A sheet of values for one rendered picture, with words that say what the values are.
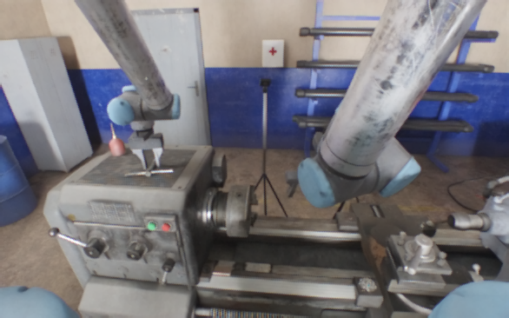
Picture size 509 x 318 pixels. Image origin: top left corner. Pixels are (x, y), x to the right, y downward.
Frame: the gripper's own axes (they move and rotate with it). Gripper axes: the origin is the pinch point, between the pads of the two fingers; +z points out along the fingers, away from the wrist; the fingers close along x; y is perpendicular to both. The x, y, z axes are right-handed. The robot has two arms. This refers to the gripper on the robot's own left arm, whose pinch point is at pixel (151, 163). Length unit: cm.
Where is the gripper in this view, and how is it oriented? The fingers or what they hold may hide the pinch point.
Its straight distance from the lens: 120.0
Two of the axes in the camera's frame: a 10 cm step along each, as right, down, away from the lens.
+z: 0.1, 8.8, 4.7
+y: -1.1, -4.6, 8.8
